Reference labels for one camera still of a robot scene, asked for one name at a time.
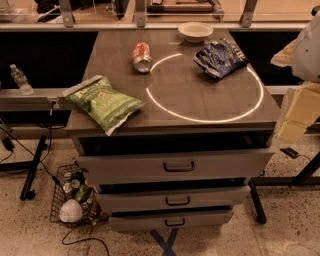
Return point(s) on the bottom grey drawer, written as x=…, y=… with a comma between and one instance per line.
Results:
x=171, y=220

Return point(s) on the middle grey drawer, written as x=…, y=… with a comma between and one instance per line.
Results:
x=173, y=199

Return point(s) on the red coke can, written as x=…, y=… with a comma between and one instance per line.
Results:
x=142, y=59

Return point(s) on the grey drawer cabinet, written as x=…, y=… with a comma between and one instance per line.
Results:
x=184, y=111

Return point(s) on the black table leg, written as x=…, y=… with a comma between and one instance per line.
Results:
x=27, y=193
x=261, y=217

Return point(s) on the black wire basket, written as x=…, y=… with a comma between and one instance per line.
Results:
x=74, y=186

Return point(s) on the top grey drawer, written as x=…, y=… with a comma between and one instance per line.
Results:
x=147, y=168

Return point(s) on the white bowl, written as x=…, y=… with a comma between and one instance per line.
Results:
x=195, y=32

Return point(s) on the grey drawer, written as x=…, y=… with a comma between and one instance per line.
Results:
x=147, y=168
x=173, y=199
x=171, y=220

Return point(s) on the clear plastic water bottle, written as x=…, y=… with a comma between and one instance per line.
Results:
x=21, y=80

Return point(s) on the black table leg left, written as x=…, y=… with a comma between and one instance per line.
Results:
x=27, y=193

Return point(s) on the grey side shelf left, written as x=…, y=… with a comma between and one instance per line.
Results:
x=40, y=100

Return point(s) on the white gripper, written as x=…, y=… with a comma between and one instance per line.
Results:
x=307, y=55

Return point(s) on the black table leg right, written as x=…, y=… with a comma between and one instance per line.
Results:
x=261, y=217

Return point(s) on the green jalapeno chip bag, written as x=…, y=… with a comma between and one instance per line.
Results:
x=106, y=106

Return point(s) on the white round object in basket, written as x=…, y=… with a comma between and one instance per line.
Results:
x=70, y=212

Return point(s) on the black power adapter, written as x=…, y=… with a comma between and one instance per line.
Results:
x=290, y=152

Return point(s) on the blue chip bag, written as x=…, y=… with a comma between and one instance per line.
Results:
x=220, y=58

